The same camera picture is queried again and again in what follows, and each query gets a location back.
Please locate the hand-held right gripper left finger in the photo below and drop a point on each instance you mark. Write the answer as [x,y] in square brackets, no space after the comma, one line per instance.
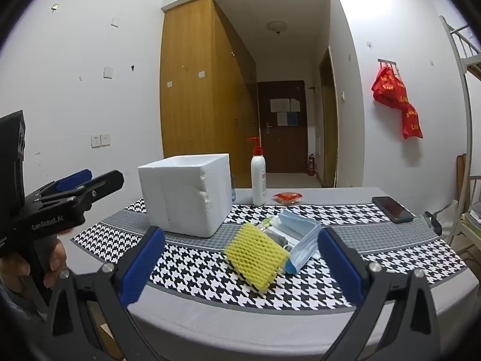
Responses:
[142,267]

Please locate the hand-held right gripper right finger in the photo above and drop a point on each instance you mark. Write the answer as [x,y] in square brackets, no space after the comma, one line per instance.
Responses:
[342,267]

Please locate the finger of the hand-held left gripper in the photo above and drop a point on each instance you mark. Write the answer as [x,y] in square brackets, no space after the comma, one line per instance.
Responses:
[105,182]
[77,178]

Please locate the stack of blue face masks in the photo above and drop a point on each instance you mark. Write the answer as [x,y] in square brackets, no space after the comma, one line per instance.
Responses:
[304,244]

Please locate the white cloth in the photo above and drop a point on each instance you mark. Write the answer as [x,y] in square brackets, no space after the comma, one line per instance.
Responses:
[280,226]

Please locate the white foam box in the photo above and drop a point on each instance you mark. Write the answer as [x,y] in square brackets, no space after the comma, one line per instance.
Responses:
[180,195]

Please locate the yellow foam net sleeve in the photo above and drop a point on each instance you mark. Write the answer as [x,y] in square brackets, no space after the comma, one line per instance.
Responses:
[255,255]

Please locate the person's left forearm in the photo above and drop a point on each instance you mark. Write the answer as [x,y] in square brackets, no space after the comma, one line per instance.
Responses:
[9,299]

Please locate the person's left hand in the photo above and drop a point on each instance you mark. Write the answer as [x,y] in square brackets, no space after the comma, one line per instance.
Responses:
[56,263]

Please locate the houndstooth grey tablecloth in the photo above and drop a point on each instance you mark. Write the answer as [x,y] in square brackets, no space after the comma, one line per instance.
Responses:
[375,233]

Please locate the black smartphone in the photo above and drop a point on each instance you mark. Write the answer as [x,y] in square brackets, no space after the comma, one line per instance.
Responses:
[392,208]

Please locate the colourful tissue packet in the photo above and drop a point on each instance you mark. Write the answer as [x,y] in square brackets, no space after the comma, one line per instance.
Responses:
[267,222]

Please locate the red snack packet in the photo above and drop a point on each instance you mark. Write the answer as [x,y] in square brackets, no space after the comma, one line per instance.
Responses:
[287,196]

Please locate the black curved bar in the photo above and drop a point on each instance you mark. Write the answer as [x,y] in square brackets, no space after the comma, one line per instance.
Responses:
[436,225]

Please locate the red fire extinguisher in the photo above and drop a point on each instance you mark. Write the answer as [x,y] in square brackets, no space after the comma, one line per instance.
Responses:
[311,165]

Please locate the blue spray bottle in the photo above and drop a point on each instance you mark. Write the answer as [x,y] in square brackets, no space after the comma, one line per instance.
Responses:
[233,193]

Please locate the white pump lotion bottle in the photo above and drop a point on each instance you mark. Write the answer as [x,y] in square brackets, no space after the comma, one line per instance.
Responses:
[258,180]

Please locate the wooden wardrobe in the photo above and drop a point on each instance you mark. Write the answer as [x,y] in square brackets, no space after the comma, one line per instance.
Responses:
[195,82]

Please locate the dark brown entrance door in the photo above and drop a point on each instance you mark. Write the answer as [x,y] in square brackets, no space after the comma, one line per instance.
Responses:
[282,146]

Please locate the wooden side door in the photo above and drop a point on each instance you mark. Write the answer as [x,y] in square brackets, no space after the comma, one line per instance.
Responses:
[329,120]

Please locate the blue paper notice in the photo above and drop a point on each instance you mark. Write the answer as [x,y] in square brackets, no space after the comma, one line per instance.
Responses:
[293,118]

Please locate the white paper notice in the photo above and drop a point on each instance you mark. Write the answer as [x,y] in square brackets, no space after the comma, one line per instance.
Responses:
[282,118]
[280,105]
[295,105]

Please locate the red plastic bag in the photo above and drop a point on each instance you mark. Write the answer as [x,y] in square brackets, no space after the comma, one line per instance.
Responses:
[394,94]

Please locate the round ceiling lamp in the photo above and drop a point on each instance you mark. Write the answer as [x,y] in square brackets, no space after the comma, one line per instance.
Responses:
[277,27]

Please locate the white wall socket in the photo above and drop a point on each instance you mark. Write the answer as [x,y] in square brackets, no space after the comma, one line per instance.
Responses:
[96,141]
[105,140]

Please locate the white wall switch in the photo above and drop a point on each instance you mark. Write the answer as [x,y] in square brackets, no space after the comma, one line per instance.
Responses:
[108,72]

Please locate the white metal bunk bed frame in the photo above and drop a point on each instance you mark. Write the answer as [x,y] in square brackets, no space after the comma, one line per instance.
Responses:
[468,120]

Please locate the metal wall hook rack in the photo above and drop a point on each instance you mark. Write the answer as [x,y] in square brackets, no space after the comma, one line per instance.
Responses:
[387,62]

